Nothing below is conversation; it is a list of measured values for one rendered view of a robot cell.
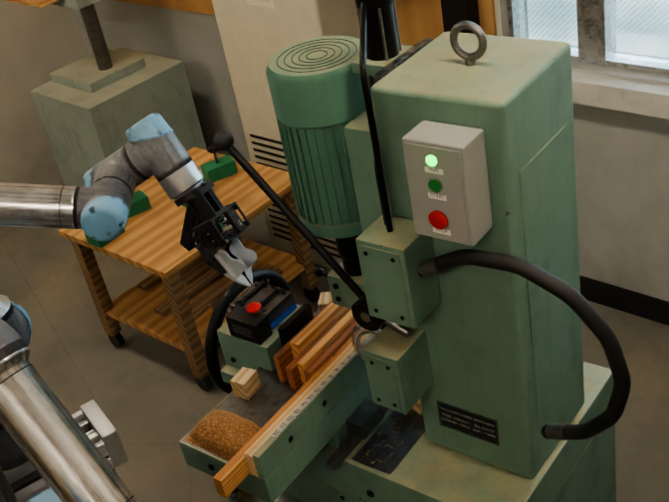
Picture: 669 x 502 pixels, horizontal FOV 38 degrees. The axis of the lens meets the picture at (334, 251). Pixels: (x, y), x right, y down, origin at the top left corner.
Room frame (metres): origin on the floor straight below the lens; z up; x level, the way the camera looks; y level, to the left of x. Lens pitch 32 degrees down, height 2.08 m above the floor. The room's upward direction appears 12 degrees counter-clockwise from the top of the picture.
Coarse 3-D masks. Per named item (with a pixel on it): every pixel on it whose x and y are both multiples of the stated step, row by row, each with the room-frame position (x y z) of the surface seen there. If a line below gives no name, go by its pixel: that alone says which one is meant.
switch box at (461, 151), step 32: (416, 128) 1.22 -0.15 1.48; (448, 128) 1.20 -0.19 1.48; (480, 128) 1.18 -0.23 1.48; (416, 160) 1.19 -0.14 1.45; (448, 160) 1.15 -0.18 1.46; (480, 160) 1.17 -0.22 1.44; (416, 192) 1.19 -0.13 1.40; (448, 192) 1.16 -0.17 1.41; (480, 192) 1.16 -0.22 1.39; (416, 224) 1.20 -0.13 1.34; (448, 224) 1.16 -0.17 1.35; (480, 224) 1.15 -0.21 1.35
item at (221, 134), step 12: (216, 132) 1.49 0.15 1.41; (228, 132) 1.48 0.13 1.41; (216, 144) 1.47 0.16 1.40; (228, 144) 1.47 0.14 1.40; (240, 156) 1.46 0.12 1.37; (252, 168) 1.45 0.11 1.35; (264, 180) 1.44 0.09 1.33; (276, 204) 1.42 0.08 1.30; (288, 216) 1.40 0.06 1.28; (300, 228) 1.39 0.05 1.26; (312, 240) 1.38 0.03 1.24; (324, 252) 1.37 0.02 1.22; (336, 264) 1.35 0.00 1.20; (348, 276) 1.34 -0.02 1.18; (360, 300) 1.31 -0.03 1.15; (360, 312) 1.30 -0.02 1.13; (360, 324) 1.30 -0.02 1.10; (372, 324) 1.29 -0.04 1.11; (396, 324) 1.28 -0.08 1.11; (408, 336) 1.26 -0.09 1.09
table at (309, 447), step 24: (264, 384) 1.44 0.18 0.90; (288, 384) 1.43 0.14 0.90; (360, 384) 1.40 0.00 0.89; (216, 408) 1.40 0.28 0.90; (240, 408) 1.39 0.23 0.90; (264, 408) 1.37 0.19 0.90; (336, 408) 1.35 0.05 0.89; (312, 432) 1.29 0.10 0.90; (192, 456) 1.31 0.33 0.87; (216, 456) 1.27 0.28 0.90; (288, 456) 1.24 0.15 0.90; (312, 456) 1.28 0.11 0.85; (264, 480) 1.19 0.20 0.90; (288, 480) 1.23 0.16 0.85
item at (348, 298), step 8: (336, 280) 1.50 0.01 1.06; (360, 280) 1.48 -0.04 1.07; (336, 288) 1.50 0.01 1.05; (344, 288) 1.49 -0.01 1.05; (360, 288) 1.47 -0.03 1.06; (336, 296) 1.51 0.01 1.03; (344, 296) 1.49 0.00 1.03; (352, 296) 1.48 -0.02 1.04; (336, 304) 1.51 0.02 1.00; (344, 304) 1.50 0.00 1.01; (352, 304) 1.48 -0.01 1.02
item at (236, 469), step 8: (344, 344) 1.47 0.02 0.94; (336, 352) 1.45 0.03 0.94; (312, 376) 1.39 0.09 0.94; (304, 384) 1.37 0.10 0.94; (296, 392) 1.35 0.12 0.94; (288, 400) 1.34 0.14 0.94; (248, 448) 1.23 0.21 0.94; (240, 456) 1.22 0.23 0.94; (232, 464) 1.20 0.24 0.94; (240, 464) 1.21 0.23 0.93; (224, 472) 1.19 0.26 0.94; (232, 472) 1.19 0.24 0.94; (240, 472) 1.20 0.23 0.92; (248, 472) 1.21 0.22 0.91; (216, 480) 1.18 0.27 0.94; (224, 480) 1.18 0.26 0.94; (232, 480) 1.19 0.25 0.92; (240, 480) 1.20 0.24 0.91; (216, 488) 1.18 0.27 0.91; (224, 488) 1.17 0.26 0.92; (232, 488) 1.18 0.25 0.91; (224, 496) 1.17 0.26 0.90
